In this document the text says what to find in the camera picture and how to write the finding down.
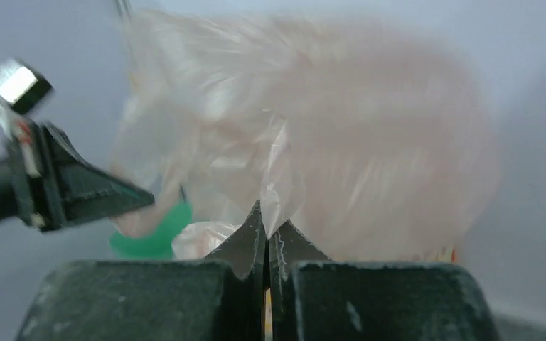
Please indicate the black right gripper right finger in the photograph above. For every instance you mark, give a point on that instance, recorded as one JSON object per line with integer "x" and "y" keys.
{"x": 314, "y": 298}

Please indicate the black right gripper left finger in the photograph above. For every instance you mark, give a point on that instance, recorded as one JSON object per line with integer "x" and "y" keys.
{"x": 218, "y": 297}

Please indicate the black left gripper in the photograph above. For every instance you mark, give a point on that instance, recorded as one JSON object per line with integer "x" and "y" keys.
{"x": 69, "y": 192}

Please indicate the green plastic trash bin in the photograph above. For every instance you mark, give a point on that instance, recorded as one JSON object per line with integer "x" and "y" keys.
{"x": 158, "y": 244}

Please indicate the pink plastic trash bag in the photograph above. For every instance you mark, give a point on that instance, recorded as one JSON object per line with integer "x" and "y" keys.
{"x": 373, "y": 140}

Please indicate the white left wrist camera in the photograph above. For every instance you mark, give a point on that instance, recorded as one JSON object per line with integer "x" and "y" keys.
{"x": 21, "y": 89}

